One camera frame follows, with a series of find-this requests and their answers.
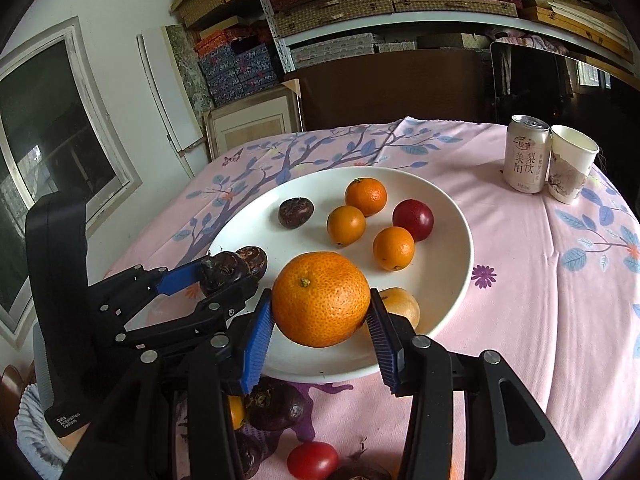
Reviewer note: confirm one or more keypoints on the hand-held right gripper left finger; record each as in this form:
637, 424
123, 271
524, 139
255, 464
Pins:
255, 350

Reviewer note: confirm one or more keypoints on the large orange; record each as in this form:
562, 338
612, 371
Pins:
321, 298

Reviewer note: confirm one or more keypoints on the white metal shelf rack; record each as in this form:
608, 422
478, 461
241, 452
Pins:
280, 45

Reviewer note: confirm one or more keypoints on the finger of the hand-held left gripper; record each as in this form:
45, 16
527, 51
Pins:
175, 277
200, 317

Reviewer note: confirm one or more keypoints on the white-framed window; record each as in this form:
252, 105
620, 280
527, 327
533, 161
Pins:
50, 150

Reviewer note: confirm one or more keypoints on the white plate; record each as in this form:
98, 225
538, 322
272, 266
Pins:
440, 260

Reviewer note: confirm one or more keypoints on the marble-pattern slab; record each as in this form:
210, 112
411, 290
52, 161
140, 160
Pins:
187, 70

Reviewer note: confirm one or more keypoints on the brown board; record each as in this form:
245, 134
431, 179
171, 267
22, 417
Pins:
390, 90

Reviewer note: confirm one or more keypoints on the white paper cup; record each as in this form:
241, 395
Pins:
570, 165

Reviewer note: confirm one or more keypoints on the pink drink can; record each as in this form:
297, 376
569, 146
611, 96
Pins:
525, 157

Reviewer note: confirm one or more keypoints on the white board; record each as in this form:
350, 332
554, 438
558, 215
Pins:
160, 85

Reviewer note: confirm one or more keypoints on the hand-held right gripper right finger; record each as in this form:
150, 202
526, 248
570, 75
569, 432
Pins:
385, 345

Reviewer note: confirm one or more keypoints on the small yellowish orange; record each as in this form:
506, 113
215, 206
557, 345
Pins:
402, 305

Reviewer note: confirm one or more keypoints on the black glossy panel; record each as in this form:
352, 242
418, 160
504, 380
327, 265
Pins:
530, 80

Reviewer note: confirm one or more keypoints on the bright red plum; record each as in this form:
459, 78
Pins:
312, 460

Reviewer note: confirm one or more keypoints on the dark water chestnut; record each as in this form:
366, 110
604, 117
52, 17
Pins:
222, 270
274, 404
256, 260
247, 455

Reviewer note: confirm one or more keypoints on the small orange with green stem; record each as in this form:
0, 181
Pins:
366, 196

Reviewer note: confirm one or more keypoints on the dark red plum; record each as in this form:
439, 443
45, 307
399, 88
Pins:
413, 220

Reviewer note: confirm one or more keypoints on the stack of blue floral boxes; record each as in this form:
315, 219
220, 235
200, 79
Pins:
235, 70

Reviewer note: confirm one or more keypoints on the stack of woven boxes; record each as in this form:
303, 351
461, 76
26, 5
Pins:
340, 5

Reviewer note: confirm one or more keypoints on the small wrinkled dark fruit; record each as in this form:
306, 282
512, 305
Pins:
296, 212

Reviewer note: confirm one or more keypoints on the wooden picture frame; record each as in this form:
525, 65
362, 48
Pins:
250, 125

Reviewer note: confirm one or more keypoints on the pink printed tablecloth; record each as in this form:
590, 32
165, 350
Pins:
525, 285

